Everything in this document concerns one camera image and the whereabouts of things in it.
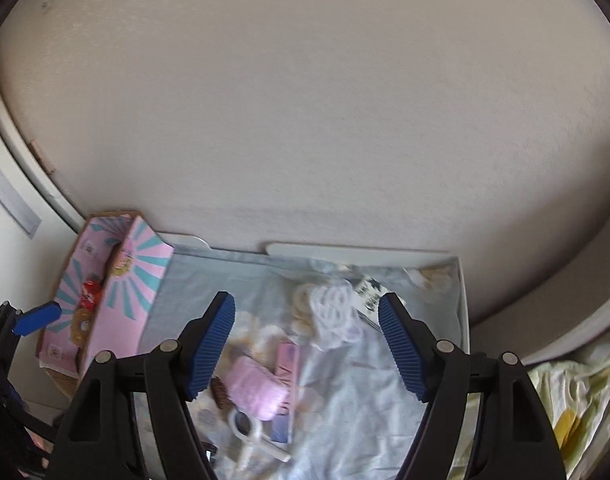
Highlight brown hair claw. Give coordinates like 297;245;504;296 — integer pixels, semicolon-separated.
209;377;231;407

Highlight light blue floral cloth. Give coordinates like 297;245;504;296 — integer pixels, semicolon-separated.
135;245;466;480

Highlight red snack packet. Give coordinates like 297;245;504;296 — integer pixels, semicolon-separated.
80;280;103;313

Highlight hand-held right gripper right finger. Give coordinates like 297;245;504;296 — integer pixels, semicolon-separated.
377;292;568;480

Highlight beige ring roll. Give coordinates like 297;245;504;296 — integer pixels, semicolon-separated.
290;284;318;336

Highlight white cabinet with recessed handle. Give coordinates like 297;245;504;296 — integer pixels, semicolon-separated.
0;50;86;321

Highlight yellow and white bedding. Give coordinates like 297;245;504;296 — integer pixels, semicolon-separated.
527;342;610;480

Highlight white plastic scissors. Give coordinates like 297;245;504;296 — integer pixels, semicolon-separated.
227;407;292;471

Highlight pink wrapped pack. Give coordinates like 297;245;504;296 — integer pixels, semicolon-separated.
225;355;283;421

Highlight pink teal striped paper liner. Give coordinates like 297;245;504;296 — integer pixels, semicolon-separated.
38;214;175;376

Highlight brown cardboard box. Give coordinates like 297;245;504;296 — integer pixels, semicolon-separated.
35;210;173;401

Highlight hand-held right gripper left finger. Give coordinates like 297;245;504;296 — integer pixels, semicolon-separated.
50;291;236;480

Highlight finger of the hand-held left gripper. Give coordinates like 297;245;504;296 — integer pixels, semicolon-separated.
0;301;62;361

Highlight flat pink purple packet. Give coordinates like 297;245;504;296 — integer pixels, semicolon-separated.
270;342;302;445

